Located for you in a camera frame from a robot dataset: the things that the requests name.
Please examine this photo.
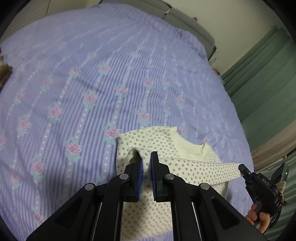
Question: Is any white polka dot garment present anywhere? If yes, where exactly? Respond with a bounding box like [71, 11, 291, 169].
[116, 126, 240, 240]

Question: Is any person's right hand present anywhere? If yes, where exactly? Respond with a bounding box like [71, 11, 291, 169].
[245, 204, 270, 233]

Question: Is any green curtain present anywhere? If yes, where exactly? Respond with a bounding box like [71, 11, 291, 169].
[222, 26, 295, 240]

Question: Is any purple floral striped bedspread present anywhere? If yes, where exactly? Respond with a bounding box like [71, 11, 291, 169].
[1, 4, 253, 240]

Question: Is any grey padded headboard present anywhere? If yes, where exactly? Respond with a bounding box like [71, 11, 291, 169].
[98, 1, 216, 61]

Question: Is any brown patterned folded cloth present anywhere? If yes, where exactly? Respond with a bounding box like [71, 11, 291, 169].
[0, 55, 13, 90]

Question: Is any white louvered wardrobe door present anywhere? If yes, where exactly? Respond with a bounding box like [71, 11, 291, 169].
[1, 0, 100, 42]

